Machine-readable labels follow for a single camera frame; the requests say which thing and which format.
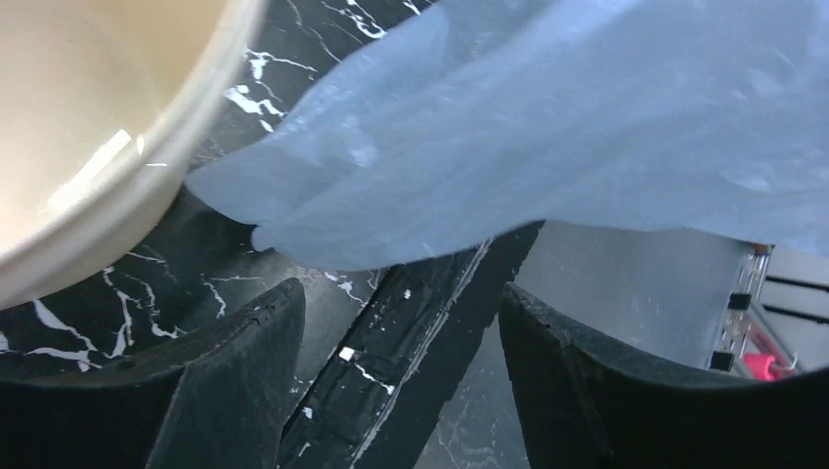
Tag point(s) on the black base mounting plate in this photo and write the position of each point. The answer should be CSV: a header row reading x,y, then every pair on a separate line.
x,y
405,353

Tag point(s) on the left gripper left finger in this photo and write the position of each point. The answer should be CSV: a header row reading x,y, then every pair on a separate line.
x,y
215,398

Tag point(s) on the beige round trash bin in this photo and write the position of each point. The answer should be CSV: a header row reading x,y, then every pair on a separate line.
x,y
102,103

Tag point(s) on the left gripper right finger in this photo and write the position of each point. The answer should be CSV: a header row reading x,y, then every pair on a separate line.
x,y
587,400

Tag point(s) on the light blue plastic bag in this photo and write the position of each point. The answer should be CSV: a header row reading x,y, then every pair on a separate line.
x,y
476,117

